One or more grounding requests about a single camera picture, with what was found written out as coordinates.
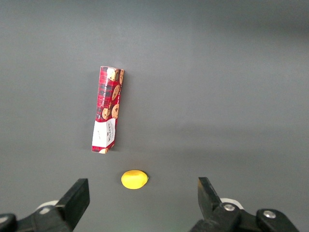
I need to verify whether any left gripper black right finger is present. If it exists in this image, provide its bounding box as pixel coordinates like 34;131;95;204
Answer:
190;177;300;232

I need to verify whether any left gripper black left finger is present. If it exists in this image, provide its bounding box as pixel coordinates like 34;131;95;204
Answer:
0;178;91;232

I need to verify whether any red tartan cookie box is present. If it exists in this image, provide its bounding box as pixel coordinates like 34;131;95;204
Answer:
91;65;125;155

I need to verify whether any yellow lemon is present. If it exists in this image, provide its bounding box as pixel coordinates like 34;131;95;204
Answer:
120;169;150;190

